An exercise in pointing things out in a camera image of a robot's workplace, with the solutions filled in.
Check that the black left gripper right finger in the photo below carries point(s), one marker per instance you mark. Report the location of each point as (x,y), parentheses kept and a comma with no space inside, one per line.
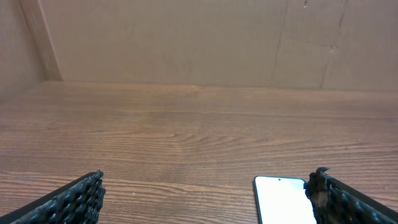
(334,202)

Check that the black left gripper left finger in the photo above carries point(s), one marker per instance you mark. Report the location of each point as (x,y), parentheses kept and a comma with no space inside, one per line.
(78,202)

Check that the Samsung Galaxy smartphone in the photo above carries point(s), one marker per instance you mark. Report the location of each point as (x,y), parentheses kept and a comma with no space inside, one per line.
(282,200)

